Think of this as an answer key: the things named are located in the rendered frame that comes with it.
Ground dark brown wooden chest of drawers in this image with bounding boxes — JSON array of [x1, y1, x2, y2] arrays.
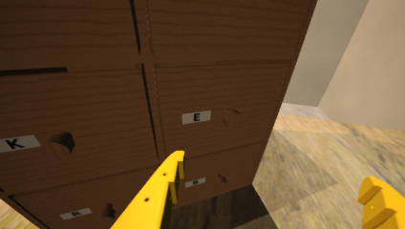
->
[[0, 0, 318, 229]]

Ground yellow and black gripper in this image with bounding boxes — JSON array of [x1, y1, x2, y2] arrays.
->
[[111, 151, 405, 229]]

